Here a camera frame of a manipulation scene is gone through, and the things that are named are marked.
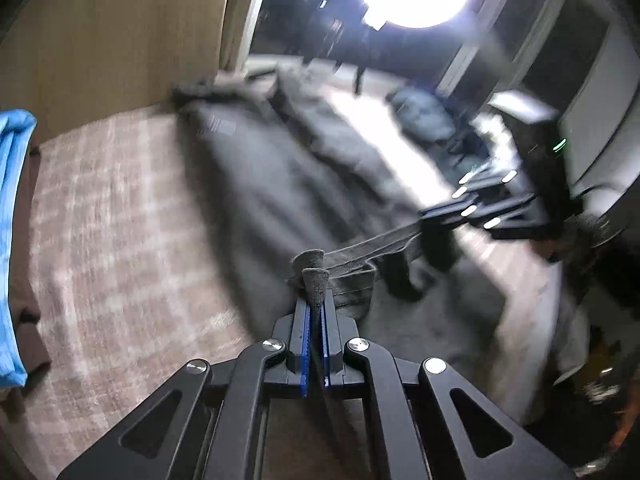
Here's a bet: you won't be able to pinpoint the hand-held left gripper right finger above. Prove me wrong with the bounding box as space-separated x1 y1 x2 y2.
320 300 578 480

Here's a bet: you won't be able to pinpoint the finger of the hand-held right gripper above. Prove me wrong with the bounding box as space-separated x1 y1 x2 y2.
419 191 541 241
452 167 521 201

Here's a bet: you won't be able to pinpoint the dark grey pants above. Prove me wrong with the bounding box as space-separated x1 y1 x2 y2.
387 85 453 143

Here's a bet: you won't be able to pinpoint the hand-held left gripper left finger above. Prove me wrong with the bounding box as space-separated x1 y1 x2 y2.
56 297 313 480

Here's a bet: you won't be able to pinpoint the wooden headboard panel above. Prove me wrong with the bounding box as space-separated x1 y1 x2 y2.
0 0 261 148

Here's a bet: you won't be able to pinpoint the grey flower print t-shirt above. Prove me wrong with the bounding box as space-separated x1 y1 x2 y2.
172 67 591 426

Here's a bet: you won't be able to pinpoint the blue striped garment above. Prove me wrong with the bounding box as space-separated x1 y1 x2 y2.
0 108 38 388

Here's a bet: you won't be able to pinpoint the brown fleece garment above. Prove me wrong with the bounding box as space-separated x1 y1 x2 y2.
7 145 53 401

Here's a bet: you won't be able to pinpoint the black tripod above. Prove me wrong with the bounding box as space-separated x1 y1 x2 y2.
300 15 373 96

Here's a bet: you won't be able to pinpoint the navy garment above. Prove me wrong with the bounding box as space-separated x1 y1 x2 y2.
440 120 491 161

